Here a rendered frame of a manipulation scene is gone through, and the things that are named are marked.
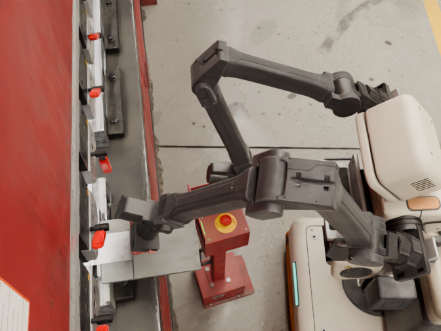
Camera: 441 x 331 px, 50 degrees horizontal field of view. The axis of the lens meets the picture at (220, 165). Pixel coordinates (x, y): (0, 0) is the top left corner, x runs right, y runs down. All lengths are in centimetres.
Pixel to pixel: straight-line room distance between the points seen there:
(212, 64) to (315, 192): 50
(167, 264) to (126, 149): 50
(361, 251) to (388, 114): 32
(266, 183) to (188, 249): 59
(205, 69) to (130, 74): 72
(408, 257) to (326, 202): 43
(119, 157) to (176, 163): 102
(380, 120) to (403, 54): 219
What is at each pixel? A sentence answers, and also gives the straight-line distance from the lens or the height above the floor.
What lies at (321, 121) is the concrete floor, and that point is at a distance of 284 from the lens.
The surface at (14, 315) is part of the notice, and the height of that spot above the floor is 165.
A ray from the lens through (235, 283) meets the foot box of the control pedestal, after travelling 221.
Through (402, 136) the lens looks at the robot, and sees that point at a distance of 112.
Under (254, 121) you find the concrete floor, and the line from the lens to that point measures 278.
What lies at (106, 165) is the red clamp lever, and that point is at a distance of 124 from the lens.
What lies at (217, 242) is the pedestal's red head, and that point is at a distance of 157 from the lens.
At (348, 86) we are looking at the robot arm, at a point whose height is 127.
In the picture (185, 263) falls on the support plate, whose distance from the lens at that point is 131.
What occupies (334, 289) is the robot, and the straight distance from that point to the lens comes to 209.
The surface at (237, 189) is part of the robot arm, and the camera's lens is 83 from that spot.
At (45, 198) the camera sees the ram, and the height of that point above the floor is 156.
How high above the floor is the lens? 223
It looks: 59 degrees down
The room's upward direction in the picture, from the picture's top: 1 degrees clockwise
